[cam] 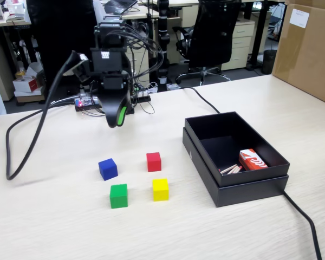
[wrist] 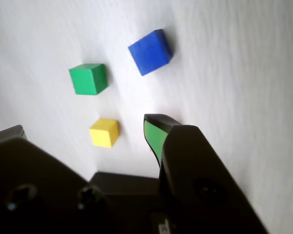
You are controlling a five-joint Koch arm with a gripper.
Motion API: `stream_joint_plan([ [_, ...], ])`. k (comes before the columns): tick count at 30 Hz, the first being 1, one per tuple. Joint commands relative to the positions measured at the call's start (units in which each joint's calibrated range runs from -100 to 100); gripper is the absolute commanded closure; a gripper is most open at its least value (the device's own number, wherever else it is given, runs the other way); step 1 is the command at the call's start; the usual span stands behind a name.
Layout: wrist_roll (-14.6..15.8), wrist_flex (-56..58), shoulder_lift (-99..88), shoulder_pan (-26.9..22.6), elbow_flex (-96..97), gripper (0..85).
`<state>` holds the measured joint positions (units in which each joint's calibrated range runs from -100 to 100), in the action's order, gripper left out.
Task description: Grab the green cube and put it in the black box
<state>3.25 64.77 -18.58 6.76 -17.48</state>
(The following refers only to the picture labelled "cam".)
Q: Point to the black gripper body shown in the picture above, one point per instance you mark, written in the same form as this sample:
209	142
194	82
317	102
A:
107	61

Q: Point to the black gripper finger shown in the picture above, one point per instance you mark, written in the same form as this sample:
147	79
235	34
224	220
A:
122	116
111	105

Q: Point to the green cube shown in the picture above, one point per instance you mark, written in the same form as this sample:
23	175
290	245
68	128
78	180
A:
118	197

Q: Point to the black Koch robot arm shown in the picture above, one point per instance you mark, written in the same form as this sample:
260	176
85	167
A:
111	35

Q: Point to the blue cube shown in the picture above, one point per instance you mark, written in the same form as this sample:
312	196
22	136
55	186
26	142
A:
107	170

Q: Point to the red cube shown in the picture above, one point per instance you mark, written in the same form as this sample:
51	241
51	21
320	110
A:
153	162

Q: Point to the yellow cube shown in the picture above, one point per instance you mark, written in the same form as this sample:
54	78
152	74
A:
160	191

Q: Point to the controller circuit board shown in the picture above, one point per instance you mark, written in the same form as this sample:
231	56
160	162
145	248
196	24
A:
82	103

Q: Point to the beige drawer cabinet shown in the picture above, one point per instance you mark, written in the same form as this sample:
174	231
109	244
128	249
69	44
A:
241	40
2	59
143	67

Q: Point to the person in white shirt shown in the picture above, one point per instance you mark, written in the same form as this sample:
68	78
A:
97	10

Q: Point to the black high back office chair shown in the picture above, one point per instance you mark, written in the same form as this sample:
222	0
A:
59	32

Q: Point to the black laptop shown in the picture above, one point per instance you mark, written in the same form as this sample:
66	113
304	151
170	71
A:
119	5

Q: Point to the beige office desk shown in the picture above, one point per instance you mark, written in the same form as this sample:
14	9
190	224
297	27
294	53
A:
5	23
140	15

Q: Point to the black pole with white rings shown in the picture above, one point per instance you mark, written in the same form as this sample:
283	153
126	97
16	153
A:
163	40

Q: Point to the brown carton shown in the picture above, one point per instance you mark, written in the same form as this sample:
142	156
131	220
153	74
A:
29	98

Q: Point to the white and red carton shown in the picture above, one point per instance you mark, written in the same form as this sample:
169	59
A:
27	85

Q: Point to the black cardboard box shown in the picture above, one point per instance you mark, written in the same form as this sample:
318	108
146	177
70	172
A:
205	127

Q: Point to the yellow tape roll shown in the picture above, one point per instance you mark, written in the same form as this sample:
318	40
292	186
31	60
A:
20	73

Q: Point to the white and pink box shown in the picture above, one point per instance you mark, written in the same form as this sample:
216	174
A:
16	8

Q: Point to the black mesh office chair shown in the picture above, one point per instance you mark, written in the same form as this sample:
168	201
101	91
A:
214	32

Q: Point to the red tipped wooden match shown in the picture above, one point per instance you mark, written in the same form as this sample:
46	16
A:
231	169
228	168
235	170

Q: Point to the orange matchbox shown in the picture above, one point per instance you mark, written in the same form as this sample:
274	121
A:
253	159

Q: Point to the black open box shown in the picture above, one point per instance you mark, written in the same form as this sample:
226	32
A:
246	193

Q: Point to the black legged office desk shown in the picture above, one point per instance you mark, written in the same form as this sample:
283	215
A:
260	32

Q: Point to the black mesh waste bin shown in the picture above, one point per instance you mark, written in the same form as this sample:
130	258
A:
269	62

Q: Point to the large brown cardboard box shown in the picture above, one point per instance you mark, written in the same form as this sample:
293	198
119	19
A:
308	54

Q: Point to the white shipping label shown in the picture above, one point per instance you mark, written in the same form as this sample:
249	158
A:
299	17

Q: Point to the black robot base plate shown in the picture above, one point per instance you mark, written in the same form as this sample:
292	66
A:
143	98

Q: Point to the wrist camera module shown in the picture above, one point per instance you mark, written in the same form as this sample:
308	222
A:
80	67

